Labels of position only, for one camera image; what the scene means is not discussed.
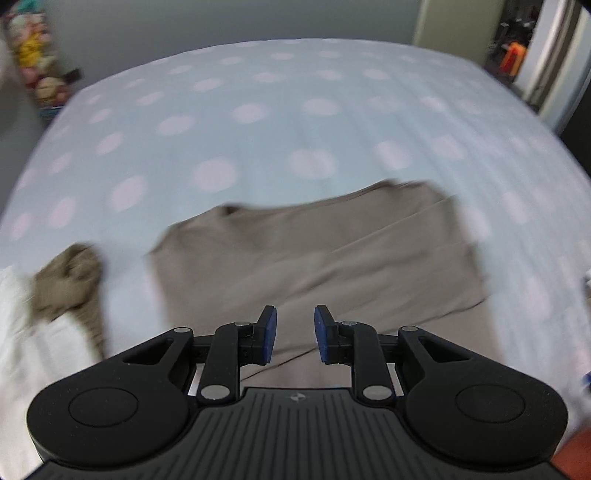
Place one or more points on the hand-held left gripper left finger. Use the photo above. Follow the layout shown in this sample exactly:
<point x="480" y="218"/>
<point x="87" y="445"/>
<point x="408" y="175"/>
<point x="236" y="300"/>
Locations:
<point x="269" y="334"/>

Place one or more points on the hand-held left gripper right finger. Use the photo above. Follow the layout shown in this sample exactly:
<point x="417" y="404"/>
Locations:
<point x="322" y="334"/>

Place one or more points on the taupe long-sleeve shirt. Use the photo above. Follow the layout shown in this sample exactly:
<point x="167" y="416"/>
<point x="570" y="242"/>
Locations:
<point x="300" y="258"/>

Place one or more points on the bed with pink-dotted sheet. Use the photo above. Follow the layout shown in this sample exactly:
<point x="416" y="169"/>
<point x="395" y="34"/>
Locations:
<point x="277" y="138"/>

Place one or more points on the olive striped garment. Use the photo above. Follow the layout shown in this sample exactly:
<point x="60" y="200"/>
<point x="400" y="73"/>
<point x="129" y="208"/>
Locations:
<point x="69" y="277"/>

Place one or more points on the white crinkled cloth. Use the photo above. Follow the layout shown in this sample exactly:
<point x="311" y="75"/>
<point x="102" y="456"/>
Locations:
<point x="27" y="360"/>

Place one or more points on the person's red pants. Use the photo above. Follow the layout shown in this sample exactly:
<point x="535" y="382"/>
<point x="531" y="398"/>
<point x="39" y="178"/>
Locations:
<point x="577" y="457"/>

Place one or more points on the beige door panel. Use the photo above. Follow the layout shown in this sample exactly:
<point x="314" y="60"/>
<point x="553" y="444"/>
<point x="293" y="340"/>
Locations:
<point x="452" y="27"/>

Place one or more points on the orange object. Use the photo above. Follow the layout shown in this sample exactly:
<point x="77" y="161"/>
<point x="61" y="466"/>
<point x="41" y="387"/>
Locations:
<point x="510" y="57"/>

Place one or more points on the hanging net of plush toys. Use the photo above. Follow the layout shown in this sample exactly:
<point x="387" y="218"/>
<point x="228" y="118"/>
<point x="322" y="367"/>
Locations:
<point x="32" y="50"/>

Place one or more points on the small grey wall bracket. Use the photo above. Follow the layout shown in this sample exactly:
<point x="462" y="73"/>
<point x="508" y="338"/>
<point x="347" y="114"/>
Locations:
<point x="74" y="76"/>

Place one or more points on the white door frame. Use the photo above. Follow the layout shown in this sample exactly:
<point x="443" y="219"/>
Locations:
<point x="549" y="60"/>

